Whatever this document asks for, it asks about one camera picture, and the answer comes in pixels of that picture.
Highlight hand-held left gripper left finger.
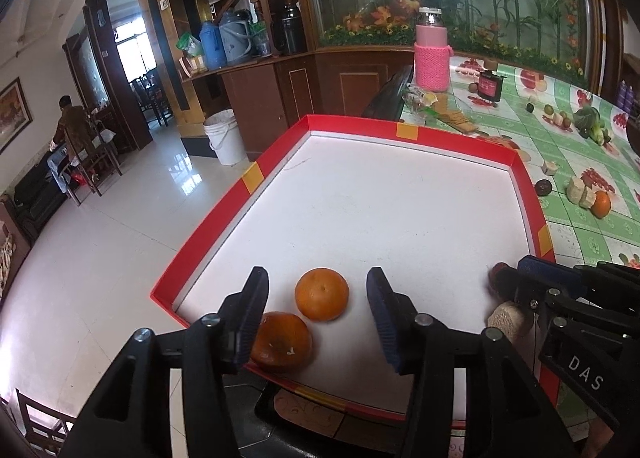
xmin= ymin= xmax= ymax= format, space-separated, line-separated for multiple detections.
xmin=60 ymin=266 xmax=271 ymax=458

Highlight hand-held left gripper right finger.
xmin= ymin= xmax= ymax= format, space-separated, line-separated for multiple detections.
xmin=366 ymin=266 xmax=576 ymax=458

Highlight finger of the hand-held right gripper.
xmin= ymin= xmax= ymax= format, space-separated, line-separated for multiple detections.
xmin=492 ymin=265 xmax=640 ymax=339
xmin=516 ymin=255 xmax=640 ymax=299

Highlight red date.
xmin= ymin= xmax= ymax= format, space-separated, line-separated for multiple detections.
xmin=487 ymin=262 xmax=511 ymax=296

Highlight large sugarcane piece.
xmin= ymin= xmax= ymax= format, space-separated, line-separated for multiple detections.
xmin=486 ymin=301 xmax=535 ymax=339

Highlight dark blemished orange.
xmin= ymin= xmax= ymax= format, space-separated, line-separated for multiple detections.
xmin=249 ymin=311 xmax=314 ymax=373

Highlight red tray with white base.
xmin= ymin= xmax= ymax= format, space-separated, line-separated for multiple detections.
xmin=150 ymin=114 xmax=556 ymax=431

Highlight fruit-printed green tablecloth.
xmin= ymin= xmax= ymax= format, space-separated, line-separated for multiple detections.
xmin=400 ymin=55 xmax=640 ymax=441

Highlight stack of crackers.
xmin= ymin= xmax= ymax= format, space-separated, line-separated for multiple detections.
xmin=434 ymin=105 xmax=478 ymax=135

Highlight white plastic bucket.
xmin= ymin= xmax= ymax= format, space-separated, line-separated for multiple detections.
xmin=202 ymin=109 xmax=248 ymax=167

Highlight black jar with red label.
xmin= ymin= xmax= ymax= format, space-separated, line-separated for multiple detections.
xmin=477 ymin=70 xmax=505 ymax=102

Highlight purple bottles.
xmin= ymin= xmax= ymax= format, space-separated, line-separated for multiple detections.
xmin=617 ymin=80 xmax=638 ymax=111

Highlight clear plastic snack bag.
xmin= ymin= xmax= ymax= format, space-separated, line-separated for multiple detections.
xmin=402 ymin=82 xmax=441 ymax=113

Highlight wooden chair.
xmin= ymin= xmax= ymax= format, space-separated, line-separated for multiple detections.
xmin=62 ymin=130 xmax=123 ymax=206
xmin=0 ymin=388 xmax=76 ymax=458

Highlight dark wooden bench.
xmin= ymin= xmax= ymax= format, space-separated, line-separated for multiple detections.
xmin=361 ymin=64 xmax=415 ymax=121

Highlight pink bottle with knitted sleeve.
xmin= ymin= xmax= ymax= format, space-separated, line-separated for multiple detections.
xmin=413 ymin=6 xmax=453 ymax=91

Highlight brown wooden cabinet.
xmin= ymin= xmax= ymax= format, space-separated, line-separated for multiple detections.
xmin=180 ymin=48 xmax=416 ymax=163

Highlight dark dining chairs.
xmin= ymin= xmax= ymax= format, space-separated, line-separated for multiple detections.
xmin=131 ymin=70 xmax=173 ymax=127

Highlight black sofa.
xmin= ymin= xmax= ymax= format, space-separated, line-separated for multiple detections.
xmin=12 ymin=153 xmax=66 ymax=239

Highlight brown patterned sofa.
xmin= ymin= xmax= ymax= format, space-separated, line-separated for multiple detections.
xmin=0 ymin=195 xmax=31 ymax=299

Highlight blue thermos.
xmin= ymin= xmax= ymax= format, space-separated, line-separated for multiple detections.
xmin=199 ymin=20 xmax=226 ymax=70

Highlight glass cup with greenery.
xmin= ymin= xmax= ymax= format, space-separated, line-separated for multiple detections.
xmin=250 ymin=22 xmax=273 ymax=57

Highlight green snack bag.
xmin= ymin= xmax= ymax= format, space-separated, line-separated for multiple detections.
xmin=176 ymin=32 xmax=208 ymax=76

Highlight grey thermos jug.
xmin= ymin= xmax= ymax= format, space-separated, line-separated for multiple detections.
xmin=218 ymin=10 xmax=253 ymax=65

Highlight black thermos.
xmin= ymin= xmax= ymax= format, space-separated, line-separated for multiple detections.
xmin=282 ymin=2 xmax=308 ymax=54

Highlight framed wall painting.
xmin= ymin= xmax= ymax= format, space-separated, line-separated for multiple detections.
xmin=0 ymin=76 xmax=33 ymax=153

